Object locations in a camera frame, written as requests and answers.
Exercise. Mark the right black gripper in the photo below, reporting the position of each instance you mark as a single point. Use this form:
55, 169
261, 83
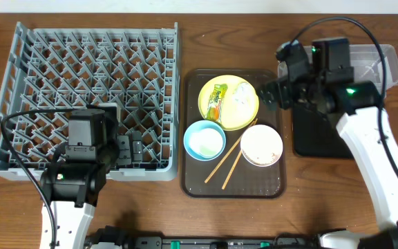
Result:
275, 95

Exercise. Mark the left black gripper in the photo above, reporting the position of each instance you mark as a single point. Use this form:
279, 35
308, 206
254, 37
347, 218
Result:
124, 149

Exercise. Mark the white tissue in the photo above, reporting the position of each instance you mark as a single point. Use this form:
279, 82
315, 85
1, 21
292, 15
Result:
244, 96

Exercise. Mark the white bowl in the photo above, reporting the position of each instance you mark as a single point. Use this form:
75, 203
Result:
261, 145

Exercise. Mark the green orange snack wrapper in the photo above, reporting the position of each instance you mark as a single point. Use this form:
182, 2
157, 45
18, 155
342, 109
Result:
215, 102

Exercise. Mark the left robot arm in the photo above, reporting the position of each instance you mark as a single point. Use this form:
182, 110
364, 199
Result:
78, 171

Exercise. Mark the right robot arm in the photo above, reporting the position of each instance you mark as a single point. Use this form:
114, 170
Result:
364, 127

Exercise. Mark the black waste tray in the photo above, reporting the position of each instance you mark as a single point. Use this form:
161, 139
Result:
314, 136

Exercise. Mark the grey dishwasher rack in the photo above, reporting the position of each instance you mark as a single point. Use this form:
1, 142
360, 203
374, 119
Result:
52, 69

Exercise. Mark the left wooden chopstick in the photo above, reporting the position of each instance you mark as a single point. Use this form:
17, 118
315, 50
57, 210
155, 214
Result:
227, 154

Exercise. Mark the wooden chopstick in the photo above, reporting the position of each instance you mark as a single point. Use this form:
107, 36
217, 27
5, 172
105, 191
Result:
231, 170
227, 154

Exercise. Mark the yellow plate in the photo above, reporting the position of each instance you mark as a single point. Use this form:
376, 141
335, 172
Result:
232, 117

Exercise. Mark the clear plastic bin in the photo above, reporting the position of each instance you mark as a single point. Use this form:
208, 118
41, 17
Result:
368, 66

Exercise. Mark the light blue bowl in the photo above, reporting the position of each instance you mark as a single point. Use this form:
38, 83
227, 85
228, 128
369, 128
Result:
197, 126

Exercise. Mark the brown plastic tray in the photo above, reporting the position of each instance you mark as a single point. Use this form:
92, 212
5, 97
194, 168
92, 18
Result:
247, 181

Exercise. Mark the right wooden chopstick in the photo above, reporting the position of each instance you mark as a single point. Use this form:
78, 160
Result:
231, 170

